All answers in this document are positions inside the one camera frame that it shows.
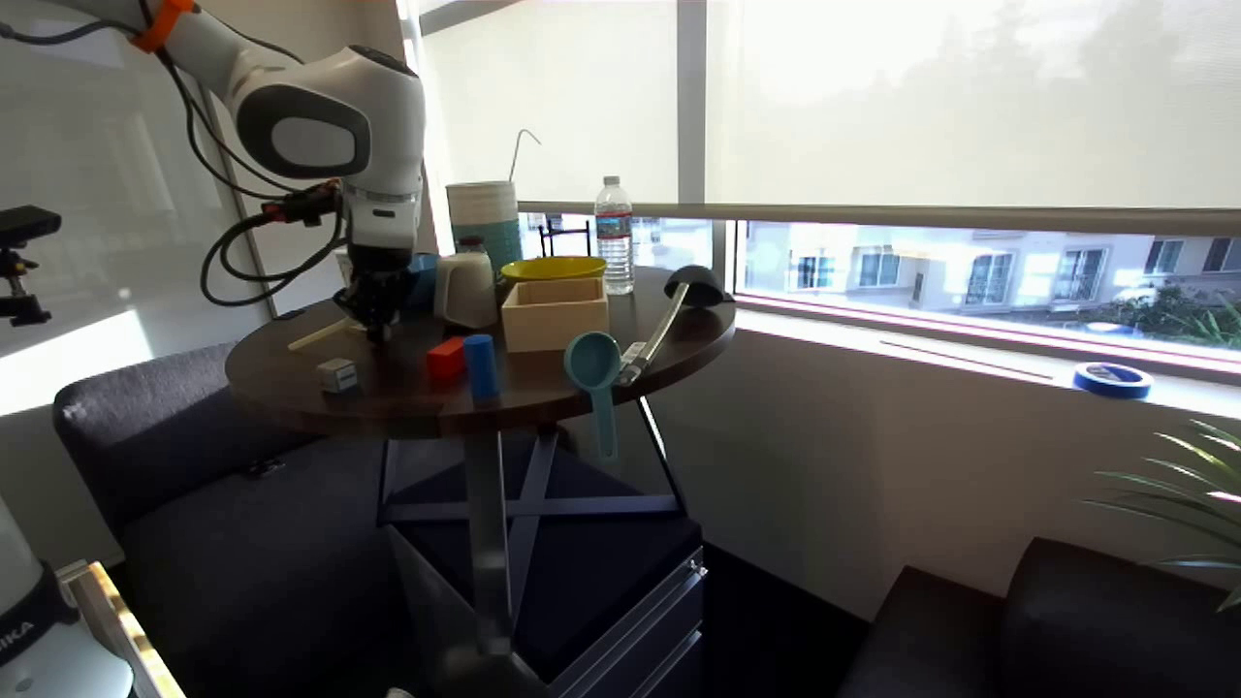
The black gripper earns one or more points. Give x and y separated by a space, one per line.
379 276

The beige plastic fork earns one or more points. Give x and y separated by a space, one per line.
347 332

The beige plastic spoon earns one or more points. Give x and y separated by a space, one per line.
311 340

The small blue cup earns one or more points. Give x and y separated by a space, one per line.
430 276

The white cube yellow face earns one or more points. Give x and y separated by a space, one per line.
338 376

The red wedge block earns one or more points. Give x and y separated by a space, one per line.
448 364

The white mug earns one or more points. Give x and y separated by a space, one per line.
468 293

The blue cylinder block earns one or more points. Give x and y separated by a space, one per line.
481 371

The tall white teal container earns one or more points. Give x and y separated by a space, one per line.
485 216

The light wooden box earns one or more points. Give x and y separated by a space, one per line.
551 332

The yellow bowl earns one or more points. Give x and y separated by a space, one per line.
551 270

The bent white straw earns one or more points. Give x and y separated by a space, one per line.
512 156

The round dark wood table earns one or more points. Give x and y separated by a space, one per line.
485 518

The teal plastic scoop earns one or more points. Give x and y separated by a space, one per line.
604 412

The clear water bottle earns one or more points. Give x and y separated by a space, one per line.
614 236

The dark grey fabric sofa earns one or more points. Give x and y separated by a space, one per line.
196 518

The white roller window blind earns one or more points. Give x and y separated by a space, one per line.
973 101
556 89

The white building outside window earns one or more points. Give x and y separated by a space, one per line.
907 271

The blue bowl on sill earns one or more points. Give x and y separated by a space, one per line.
1112 382

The black leather armchair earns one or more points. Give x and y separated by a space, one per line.
1098 635

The green potted plant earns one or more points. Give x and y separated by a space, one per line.
1197 488

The black camera on stand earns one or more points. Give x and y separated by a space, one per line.
26 222

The grey window frame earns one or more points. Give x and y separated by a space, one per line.
693 101

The light wooden frame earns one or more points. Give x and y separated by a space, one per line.
117 627

